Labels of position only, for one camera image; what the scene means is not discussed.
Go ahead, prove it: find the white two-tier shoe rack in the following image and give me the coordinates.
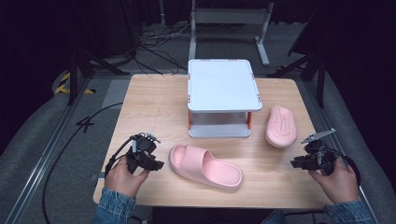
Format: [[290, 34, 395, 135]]
[[187, 59, 263, 139]]

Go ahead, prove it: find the bundle of black floor cables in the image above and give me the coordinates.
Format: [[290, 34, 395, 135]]
[[132, 21, 195, 77]]

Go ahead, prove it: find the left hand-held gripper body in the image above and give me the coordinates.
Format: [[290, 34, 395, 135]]
[[125, 132, 162, 175]]

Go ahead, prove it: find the person's left hand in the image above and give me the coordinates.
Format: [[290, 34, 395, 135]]
[[104, 155, 150, 199]]

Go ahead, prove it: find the grey metal stand frame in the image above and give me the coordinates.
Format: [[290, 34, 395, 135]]
[[188, 0, 276, 68]]

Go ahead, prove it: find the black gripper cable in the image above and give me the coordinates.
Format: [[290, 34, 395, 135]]
[[104, 137, 138, 180], [323, 147, 362, 188]]

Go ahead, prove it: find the person's right hand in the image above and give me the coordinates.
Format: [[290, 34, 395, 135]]
[[307, 158, 361, 205]]

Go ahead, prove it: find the pink slipper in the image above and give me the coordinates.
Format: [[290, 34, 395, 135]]
[[264, 105, 298, 149], [168, 144, 244, 191]]

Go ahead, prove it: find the aluminium floor rail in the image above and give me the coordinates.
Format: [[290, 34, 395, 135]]
[[301, 78, 382, 224], [0, 76, 94, 224]]

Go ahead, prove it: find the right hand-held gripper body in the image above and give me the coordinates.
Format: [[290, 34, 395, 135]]
[[300, 128, 339, 175]]

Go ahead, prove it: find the black floor cable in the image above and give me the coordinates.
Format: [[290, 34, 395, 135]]
[[41, 102, 124, 224]]

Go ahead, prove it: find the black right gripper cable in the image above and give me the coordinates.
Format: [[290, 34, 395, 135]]
[[323, 147, 362, 188]]

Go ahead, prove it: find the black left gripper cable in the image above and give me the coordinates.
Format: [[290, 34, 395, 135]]
[[104, 137, 138, 180]]

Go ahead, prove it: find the black metal stand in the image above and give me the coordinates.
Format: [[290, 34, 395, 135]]
[[67, 48, 131, 106], [266, 46, 329, 110]]

